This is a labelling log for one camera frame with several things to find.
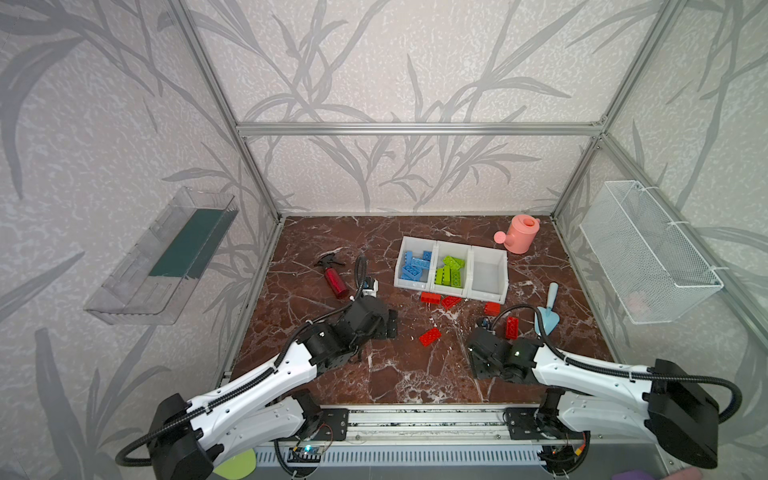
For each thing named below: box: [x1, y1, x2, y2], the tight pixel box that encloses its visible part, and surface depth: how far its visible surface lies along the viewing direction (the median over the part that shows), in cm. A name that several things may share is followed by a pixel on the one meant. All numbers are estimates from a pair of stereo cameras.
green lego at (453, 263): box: [442, 255, 465, 270], surface depth 106 cm
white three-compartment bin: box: [394, 236, 509, 305], surface depth 101 cm
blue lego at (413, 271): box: [401, 262, 429, 281], surface depth 101 cm
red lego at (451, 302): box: [442, 296, 463, 310], surface depth 97 cm
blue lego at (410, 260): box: [404, 251, 430, 269], surface depth 104 cm
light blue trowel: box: [534, 282, 560, 336], surface depth 93 cm
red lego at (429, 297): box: [420, 292, 441, 304], surface depth 97 cm
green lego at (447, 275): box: [442, 265, 452, 286], surface depth 101 cm
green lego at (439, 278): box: [434, 267, 445, 285], surface depth 100 cm
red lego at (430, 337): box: [419, 327, 443, 347], surface depth 90 cm
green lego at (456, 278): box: [449, 268, 463, 288], surface depth 101 cm
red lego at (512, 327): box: [505, 316, 519, 340], surface depth 91 cm
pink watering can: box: [493, 214, 541, 255], surface depth 106 cm
